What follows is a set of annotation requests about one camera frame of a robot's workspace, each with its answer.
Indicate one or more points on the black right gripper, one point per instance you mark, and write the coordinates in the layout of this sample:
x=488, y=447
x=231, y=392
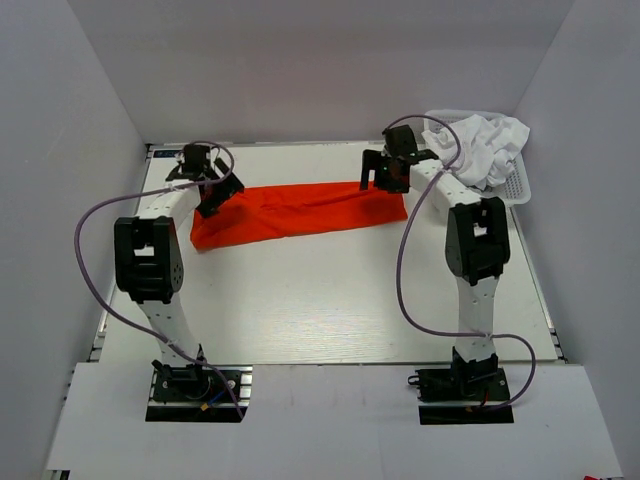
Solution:
x=374, y=160

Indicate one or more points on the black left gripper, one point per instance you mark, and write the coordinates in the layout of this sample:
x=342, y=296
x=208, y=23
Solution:
x=227, y=189

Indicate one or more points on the orange t shirt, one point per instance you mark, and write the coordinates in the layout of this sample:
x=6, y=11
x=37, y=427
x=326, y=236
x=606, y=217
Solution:
x=282, y=211

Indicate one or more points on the white t shirt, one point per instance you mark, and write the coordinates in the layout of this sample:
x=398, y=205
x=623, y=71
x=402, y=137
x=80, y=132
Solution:
x=489, y=148

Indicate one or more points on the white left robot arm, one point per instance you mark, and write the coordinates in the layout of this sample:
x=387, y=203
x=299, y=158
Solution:
x=148, y=262

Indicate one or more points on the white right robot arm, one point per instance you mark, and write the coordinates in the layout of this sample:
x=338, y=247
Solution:
x=476, y=243

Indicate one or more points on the blue label sticker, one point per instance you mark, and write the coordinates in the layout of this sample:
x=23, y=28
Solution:
x=166, y=153

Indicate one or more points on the white plastic basket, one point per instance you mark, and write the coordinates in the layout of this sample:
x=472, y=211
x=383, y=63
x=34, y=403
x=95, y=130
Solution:
x=440, y=138

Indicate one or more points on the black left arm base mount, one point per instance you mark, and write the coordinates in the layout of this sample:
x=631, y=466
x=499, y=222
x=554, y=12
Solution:
x=193, y=394

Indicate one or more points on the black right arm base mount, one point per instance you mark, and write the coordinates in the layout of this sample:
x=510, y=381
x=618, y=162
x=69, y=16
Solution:
x=444, y=402

